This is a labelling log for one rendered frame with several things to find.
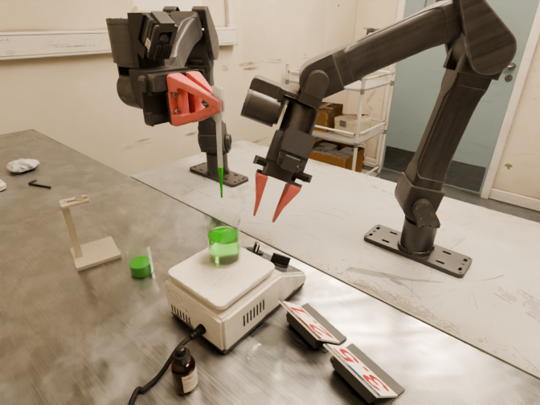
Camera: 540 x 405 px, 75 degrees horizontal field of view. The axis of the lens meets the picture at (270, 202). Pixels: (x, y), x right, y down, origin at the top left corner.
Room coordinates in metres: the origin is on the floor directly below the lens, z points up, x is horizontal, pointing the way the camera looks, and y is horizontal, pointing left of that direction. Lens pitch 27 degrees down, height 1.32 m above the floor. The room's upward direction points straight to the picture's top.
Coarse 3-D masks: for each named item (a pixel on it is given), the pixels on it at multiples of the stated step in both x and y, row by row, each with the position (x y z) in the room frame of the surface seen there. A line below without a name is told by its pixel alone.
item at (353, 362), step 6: (336, 348) 0.33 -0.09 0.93; (342, 348) 0.35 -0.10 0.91; (342, 354) 0.32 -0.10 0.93; (348, 354) 0.33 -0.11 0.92; (348, 360) 0.31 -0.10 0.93; (354, 360) 0.32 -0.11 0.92; (354, 366) 0.30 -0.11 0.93; (360, 366) 0.31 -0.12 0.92; (360, 372) 0.29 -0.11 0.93; (366, 372) 0.30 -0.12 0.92; (366, 378) 0.29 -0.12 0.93; (372, 378) 0.29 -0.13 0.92; (372, 384) 0.28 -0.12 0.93; (378, 384) 0.29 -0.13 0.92; (378, 390) 0.27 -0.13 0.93; (384, 390) 0.28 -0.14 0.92; (390, 390) 0.29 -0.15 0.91
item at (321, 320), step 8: (280, 304) 0.40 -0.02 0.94; (288, 312) 0.40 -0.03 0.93; (312, 312) 0.42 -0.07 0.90; (288, 320) 0.40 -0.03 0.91; (296, 320) 0.39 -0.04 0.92; (320, 320) 0.41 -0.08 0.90; (296, 328) 0.39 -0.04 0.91; (304, 328) 0.37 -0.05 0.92; (328, 328) 0.39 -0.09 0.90; (304, 336) 0.37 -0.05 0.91; (312, 336) 0.36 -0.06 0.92; (336, 336) 0.38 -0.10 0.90; (344, 336) 0.38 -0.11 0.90; (312, 344) 0.36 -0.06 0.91; (320, 344) 0.36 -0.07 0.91; (336, 344) 0.36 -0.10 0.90
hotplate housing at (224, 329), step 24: (168, 288) 0.41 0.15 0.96; (264, 288) 0.41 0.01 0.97; (288, 288) 0.45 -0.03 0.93; (192, 312) 0.38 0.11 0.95; (216, 312) 0.36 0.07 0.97; (240, 312) 0.37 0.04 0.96; (264, 312) 0.41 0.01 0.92; (192, 336) 0.35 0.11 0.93; (216, 336) 0.35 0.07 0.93; (240, 336) 0.36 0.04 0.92
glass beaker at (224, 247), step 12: (216, 216) 0.47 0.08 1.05; (228, 216) 0.48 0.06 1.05; (228, 228) 0.43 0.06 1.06; (216, 240) 0.43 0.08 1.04; (228, 240) 0.43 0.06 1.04; (240, 240) 0.45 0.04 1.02; (216, 252) 0.43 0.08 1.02; (228, 252) 0.43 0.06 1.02; (240, 252) 0.45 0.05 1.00; (216, 264) 0.43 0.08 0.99; (228, 264) 0.43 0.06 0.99
